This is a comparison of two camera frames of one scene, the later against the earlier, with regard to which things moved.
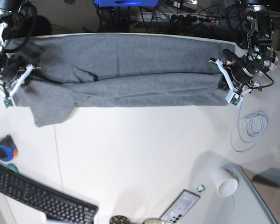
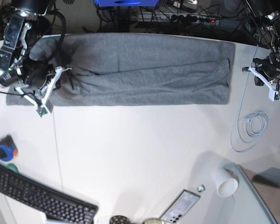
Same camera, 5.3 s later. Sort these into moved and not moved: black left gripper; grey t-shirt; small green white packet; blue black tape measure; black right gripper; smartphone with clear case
Moved: black left gripper; black right gripper
Not moved: small green white packet; grey t-shirt; smartphone with clear case; blue black tape measure
